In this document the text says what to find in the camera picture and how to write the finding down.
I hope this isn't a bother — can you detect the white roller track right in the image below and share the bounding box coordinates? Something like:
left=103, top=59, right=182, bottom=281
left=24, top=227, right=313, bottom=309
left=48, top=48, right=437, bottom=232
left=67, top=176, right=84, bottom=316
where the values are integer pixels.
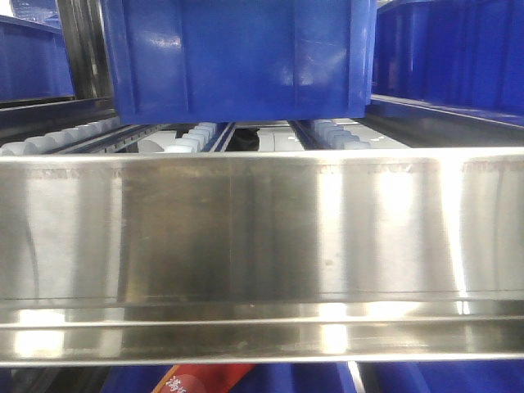
left=313, top=120, right=371, bottom=150

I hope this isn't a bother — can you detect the white roller track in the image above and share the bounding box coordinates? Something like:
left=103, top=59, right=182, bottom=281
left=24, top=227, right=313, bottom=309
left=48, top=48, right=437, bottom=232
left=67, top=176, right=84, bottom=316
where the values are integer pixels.
left=1, top=116, right=121, bottom=156
left=313, top=120, right=371, bottom=150

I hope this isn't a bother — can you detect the dark blue plastic crate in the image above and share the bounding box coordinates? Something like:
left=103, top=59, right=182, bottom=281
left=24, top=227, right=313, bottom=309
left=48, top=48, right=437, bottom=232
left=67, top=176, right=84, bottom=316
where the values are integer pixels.
left=101, top=1, right=377, bottom=124

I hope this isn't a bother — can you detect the red printed package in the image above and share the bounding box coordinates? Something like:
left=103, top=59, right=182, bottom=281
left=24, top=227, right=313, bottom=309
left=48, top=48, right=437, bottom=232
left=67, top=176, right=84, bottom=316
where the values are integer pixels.
left=152, top=364, right=255, bottom=393

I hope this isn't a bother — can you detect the white roller track left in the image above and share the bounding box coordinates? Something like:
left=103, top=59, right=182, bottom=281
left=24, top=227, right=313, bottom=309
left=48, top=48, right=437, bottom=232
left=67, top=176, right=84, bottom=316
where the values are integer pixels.
left=1, top=116, right=121, bottom=156

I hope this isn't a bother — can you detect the dark blue crate right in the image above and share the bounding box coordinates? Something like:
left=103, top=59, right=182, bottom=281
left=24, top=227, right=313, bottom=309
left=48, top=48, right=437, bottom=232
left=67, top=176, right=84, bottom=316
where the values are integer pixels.
left=373, top=1, right=523, bottom=115

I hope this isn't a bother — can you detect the dark blue crate left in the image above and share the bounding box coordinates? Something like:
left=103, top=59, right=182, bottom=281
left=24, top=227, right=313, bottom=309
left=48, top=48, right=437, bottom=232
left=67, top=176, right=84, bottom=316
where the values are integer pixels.
left=1, top=16, right=75, bottom=102

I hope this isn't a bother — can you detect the stainless steel shelf rail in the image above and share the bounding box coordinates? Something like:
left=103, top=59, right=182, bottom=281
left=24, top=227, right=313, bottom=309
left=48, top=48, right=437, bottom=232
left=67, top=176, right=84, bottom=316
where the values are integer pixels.
left=1, top=147, right=523, bottom=366

